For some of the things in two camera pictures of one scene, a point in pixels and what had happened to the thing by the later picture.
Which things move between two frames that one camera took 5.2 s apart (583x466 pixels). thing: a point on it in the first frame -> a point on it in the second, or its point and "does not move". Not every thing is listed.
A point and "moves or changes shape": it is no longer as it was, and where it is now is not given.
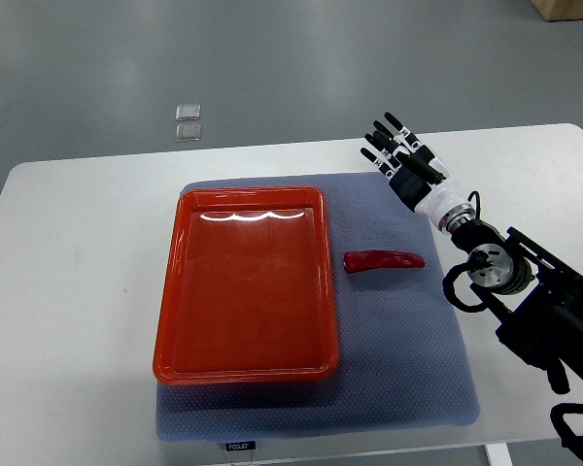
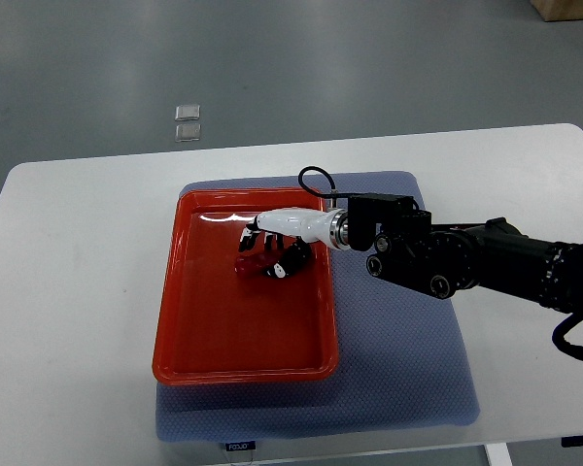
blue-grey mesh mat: (403, 359) does not move
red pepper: (358, 260) moves or changes shape
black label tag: (240, 446) does not move
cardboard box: (568, 10) does not move
